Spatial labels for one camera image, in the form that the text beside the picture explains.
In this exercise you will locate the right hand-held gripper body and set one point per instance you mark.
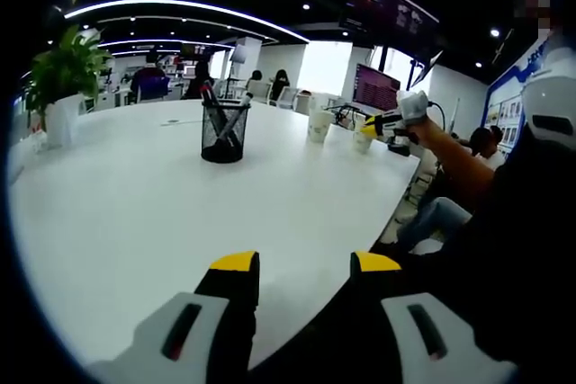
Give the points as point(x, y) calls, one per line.
point(411, 107)

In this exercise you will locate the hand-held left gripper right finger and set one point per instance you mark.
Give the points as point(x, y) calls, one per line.
point(432, 334)

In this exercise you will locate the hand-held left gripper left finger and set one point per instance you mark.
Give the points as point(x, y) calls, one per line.
point(180, 334)

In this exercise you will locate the black cap whiteboard marker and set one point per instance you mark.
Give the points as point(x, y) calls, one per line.
point(240, 112)

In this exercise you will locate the black mesh pen holder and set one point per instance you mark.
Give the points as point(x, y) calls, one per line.
point(225, 136)

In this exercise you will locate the red cap whiteboard marker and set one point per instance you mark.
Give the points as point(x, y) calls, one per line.
point(210, 94)

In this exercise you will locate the purple screen monitor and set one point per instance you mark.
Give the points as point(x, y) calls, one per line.
point(378, 87)

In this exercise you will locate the hanging dark monitor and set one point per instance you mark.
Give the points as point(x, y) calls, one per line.
point(387, 15)

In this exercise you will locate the person's black clothed body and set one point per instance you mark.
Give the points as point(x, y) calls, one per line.
point(531, 240)

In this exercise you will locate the white worn device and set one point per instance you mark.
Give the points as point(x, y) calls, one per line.
point(549, 100)

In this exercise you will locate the small monitor on stand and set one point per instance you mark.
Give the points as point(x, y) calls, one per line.
point(239, 55)

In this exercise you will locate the curved ceiling light strip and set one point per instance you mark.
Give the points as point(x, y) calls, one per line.
point(180, 2)

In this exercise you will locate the small red white figurine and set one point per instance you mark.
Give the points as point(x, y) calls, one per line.
point(39, 137)

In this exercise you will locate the green plant in white pot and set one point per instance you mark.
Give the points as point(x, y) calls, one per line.
point(67, 74)

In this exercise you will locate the blue wall poster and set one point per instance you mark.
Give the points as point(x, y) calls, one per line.
point(501, 105)

